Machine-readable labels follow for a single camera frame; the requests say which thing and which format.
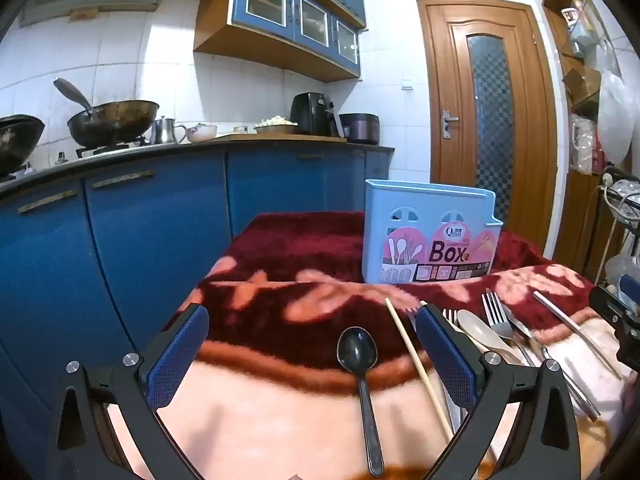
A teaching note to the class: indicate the wooden cutting board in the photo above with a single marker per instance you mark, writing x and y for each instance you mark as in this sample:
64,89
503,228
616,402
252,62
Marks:
300,137

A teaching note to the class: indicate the large metal wok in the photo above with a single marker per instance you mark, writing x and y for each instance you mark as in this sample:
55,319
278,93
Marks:
115,125

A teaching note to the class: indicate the wooden shelf unit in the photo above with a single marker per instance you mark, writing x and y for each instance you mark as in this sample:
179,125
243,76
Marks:
575,210

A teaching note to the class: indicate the silver metal spoon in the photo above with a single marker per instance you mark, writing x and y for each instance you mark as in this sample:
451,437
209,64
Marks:
520,330

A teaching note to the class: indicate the blue upper kitchen cabinet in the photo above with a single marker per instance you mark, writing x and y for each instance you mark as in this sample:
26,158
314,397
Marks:
265,0

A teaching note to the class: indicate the bowl of chopped cabbage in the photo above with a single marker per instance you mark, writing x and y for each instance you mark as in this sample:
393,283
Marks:
274,129

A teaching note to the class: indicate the dark rice cooker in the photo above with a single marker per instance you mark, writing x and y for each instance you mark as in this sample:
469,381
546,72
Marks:
360,129

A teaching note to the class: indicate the steel kettle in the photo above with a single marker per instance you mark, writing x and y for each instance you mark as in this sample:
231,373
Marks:
164,132

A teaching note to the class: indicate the white plastic bag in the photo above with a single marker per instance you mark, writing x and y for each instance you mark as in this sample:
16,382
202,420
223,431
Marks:
617,115

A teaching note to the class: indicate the black plastic spoon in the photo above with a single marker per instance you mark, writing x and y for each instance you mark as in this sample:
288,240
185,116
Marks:
356,352

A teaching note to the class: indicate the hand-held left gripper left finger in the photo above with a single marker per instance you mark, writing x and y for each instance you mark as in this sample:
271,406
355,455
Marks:
177,355

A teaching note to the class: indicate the floral ceramic bowl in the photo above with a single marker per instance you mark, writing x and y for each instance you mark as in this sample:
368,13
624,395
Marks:
202,134

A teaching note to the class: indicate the light blue utensil holder box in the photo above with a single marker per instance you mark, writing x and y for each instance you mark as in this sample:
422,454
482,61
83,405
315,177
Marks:
430,200

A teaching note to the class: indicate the beige plastic spoon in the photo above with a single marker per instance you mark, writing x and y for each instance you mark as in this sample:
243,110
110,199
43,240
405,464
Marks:
475,330

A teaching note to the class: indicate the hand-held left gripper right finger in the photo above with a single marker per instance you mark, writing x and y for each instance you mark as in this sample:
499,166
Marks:
447,355

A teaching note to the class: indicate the white wall switch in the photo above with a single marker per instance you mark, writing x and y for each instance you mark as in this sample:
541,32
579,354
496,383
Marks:
408,85

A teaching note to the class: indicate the black air fryer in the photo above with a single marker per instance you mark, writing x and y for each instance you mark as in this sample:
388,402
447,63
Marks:
310,112

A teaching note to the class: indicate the dark blackened wok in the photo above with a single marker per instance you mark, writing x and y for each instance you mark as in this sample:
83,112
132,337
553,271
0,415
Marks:
15,142

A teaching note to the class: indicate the red floral printed blanket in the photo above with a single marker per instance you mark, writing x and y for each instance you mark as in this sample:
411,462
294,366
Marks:
280,410

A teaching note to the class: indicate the blue lower kitchen cabinets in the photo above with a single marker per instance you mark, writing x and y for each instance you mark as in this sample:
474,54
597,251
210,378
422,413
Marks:
150,240

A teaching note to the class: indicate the wooden door with glass panel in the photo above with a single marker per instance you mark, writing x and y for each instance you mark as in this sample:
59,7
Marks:
445,85

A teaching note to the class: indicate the gas stove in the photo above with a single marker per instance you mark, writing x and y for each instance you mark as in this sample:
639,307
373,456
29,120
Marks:
107,150

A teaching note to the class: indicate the metal ladle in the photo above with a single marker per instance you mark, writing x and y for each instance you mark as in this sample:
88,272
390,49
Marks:
70,91

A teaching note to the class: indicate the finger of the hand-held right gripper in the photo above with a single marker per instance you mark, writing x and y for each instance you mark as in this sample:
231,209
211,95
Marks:
612,307

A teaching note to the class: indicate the beige plastic fork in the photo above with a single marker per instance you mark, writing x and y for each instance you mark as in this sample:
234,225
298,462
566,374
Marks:
450,317

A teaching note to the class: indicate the white packaged goods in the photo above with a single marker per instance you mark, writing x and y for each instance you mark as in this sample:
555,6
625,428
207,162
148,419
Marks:
582,145

